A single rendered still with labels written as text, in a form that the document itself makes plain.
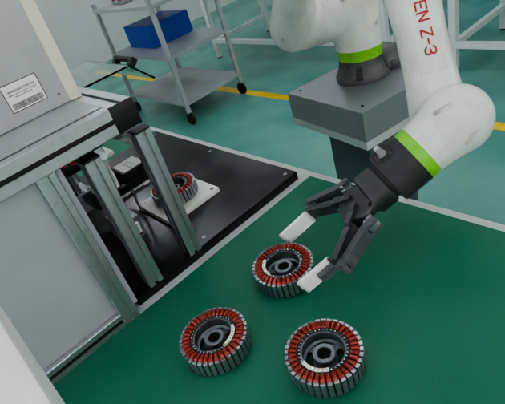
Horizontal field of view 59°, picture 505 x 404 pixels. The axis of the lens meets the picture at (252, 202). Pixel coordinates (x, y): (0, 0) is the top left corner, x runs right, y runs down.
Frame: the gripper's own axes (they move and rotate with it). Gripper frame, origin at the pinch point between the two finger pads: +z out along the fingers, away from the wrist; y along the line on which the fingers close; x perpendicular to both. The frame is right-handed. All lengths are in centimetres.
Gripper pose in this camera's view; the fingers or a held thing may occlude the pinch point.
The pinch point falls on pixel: (296, 257)
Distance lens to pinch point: 81.1
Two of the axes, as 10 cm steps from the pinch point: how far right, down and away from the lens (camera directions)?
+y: 1.7, 5.2, -8.4
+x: 7.0, 5.4, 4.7
